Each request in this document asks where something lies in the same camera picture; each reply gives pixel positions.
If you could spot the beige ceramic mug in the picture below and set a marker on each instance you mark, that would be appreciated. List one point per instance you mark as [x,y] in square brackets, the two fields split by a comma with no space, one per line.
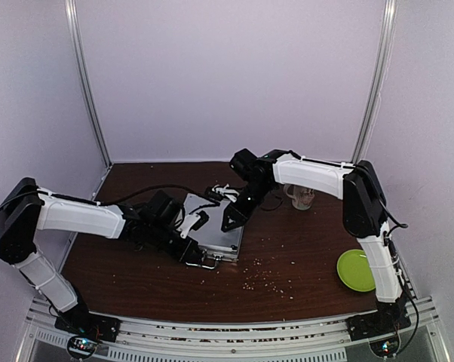
[302,198]

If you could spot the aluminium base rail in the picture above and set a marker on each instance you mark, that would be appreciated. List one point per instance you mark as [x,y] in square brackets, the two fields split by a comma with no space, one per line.
[318,339]

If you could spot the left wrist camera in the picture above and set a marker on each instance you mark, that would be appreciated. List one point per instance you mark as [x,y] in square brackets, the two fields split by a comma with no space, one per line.
[165,211]

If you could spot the aluminium poker case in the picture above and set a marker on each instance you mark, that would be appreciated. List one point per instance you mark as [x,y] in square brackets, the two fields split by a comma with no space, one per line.
[216,246]

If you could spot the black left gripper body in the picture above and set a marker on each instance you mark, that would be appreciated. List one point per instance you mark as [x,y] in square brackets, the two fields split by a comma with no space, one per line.
[158,239]

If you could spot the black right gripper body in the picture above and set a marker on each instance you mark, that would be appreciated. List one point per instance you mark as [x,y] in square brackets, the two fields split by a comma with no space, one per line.
[257,194]

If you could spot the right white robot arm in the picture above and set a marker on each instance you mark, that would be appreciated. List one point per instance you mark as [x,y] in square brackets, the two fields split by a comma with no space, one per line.
[364,216]

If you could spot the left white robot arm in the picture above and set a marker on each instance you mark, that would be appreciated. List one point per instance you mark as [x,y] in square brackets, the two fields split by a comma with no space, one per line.
[31,216]

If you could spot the green plate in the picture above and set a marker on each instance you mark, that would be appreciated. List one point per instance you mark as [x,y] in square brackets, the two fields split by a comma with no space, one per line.
[354,271]

